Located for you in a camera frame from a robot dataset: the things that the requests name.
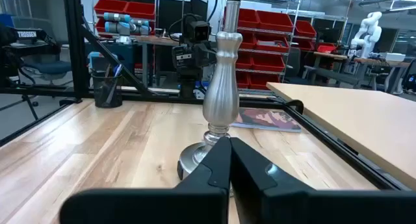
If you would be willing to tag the wooden workbench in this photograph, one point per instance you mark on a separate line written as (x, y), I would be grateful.
(156, 40)

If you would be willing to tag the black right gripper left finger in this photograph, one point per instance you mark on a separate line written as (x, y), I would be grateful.
(146, 204)

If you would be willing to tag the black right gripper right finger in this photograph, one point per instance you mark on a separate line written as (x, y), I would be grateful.
(308, 207)

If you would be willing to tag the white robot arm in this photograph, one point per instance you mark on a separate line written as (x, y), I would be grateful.
(367, 32)

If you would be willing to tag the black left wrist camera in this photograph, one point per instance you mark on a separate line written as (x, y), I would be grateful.
(197, 32)

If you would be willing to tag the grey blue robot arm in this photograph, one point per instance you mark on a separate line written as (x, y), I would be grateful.
(122, 26)

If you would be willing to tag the blue office chair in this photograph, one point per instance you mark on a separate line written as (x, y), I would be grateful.
(48, 68)

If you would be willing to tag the tan wooden desk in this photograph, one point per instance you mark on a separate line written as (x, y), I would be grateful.
(357, 120)

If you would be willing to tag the black mesh pen cup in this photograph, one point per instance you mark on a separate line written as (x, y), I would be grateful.
(107, 92)

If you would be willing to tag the blue pen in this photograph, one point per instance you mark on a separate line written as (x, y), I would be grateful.
(117, 70)

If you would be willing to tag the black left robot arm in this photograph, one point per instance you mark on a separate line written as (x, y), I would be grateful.
(190, 81)

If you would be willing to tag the black aluminium table frame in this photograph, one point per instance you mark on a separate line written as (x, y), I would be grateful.
(76, 39)

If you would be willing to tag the wooden bench with metal legs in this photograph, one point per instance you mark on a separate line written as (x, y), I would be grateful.
(334, 56)

